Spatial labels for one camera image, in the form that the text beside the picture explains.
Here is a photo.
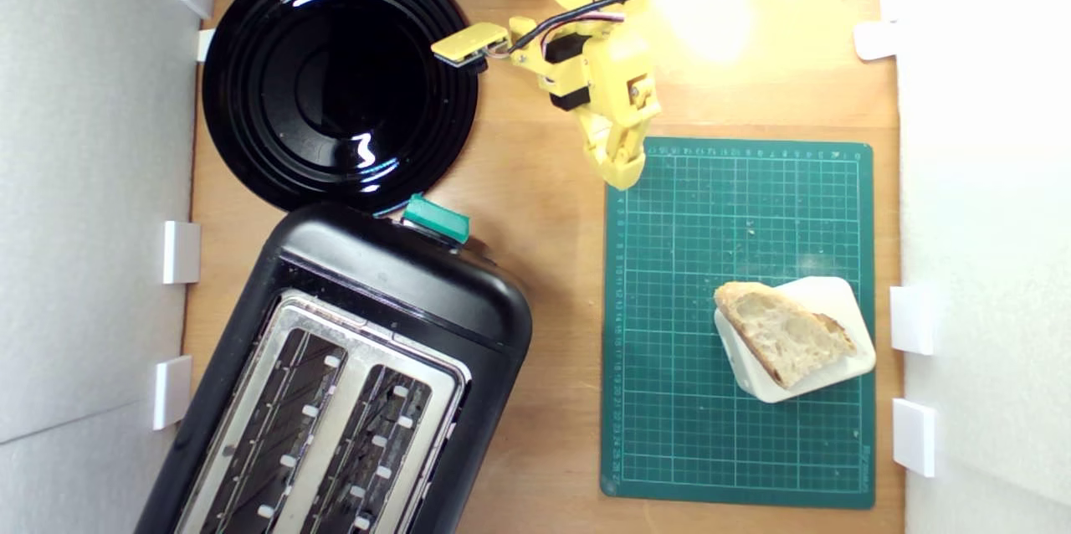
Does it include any green cutting mat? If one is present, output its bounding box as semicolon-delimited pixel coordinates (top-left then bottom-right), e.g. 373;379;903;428
600;135;877;510

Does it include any white rounded block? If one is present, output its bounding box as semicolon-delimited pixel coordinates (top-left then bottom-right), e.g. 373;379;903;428
713;275;878;405

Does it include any black round plate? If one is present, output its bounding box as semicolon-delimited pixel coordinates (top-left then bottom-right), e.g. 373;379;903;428
202;0;480;215

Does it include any green toaster lever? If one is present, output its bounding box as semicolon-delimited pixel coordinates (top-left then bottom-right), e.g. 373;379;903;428
402;193;471;245

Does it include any brown bread slice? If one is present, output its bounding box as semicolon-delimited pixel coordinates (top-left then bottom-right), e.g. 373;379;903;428
714;280;858;390

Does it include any black two-slot toaster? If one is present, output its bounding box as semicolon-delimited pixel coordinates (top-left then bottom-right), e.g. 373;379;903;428
134;201;535;534

